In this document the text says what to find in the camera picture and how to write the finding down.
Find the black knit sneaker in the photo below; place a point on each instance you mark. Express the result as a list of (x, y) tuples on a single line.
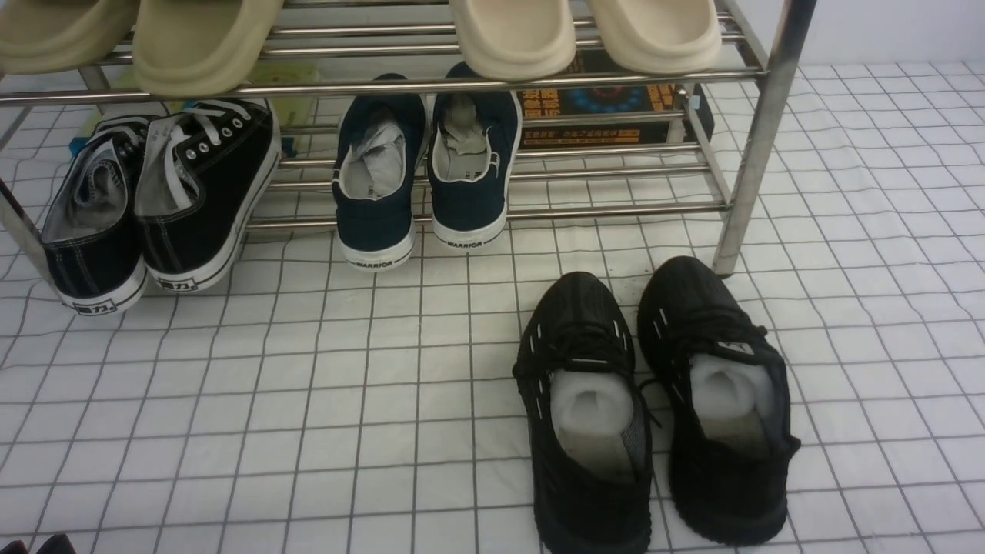
[(728, 389), (589, 429)]

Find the silver metal shoe rack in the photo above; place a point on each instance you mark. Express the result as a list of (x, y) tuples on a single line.
[(773, 75)]

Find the blue object behind rack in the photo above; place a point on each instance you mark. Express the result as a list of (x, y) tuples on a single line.
[(77, 144)]

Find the navy sneaker right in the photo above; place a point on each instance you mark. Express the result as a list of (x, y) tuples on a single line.
[(474, 143)]

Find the navy sneaker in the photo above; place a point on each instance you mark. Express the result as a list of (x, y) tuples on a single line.
[(381, 142), (474, 143)]

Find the navy sneaker left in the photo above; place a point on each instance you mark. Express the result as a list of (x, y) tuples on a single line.
[(381, 142)]

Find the white grid floor cloth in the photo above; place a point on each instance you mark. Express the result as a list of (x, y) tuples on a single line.
[(303, 406)]

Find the beige slipper left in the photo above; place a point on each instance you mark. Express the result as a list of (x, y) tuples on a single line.
[(515, 40)]

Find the beige slipper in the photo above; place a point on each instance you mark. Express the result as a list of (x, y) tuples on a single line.
[(515, 40), (659, 37)]

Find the black box with orange print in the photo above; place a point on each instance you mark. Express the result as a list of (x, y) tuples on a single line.
[(608, 108)]

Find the beige slipper right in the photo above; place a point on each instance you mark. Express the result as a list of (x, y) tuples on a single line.
[(659, 37)]

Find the black canvas sneaker right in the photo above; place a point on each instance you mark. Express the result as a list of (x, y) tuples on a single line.
[(204, 171)]

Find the black canvas sneaker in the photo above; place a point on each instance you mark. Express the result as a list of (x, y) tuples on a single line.
[(204, 171), (89, 237)]

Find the olive green slipper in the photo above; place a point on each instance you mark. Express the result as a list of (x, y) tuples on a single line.
[(54, 36), (193, 49)]

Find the black canvas sneaker left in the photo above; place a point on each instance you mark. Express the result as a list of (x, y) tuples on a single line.
[(89, 237)]

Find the dark object bottom left corner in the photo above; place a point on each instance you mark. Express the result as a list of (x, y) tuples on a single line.
[(56, 544)]

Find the olive green slipper far left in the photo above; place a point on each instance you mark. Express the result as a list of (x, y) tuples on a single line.
[(54, 36)]

